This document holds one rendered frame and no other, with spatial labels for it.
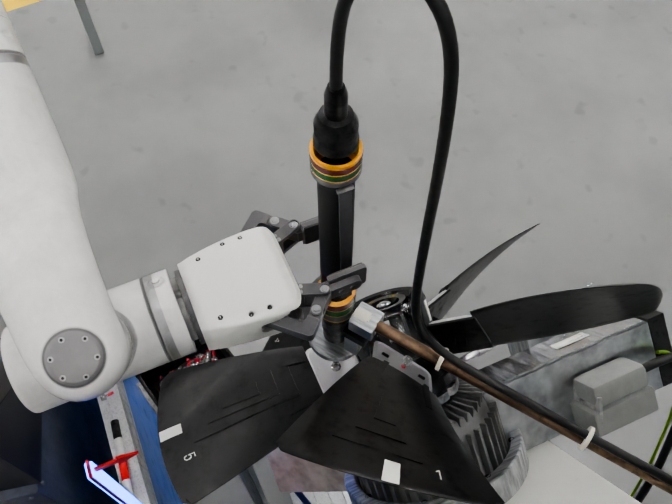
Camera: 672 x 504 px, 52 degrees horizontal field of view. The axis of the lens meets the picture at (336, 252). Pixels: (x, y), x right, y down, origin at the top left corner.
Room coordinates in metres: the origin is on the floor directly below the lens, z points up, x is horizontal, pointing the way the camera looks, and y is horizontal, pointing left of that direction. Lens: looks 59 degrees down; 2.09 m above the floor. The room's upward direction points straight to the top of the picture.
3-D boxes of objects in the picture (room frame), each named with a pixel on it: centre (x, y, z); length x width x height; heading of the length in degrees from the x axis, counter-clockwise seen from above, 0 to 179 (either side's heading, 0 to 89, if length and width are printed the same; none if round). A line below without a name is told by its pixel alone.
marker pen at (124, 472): (0.32, 0.38, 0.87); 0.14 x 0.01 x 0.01; 20
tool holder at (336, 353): (0.35, -0.01, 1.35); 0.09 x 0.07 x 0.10; 58
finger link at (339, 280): (0.31, 0.00, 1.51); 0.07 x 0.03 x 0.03; 114
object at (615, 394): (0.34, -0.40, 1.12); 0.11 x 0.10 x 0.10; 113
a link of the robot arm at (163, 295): (0.29, 0.16, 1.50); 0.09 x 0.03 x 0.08; 24
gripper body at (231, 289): (0.31, 0.10, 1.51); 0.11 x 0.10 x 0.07; 114
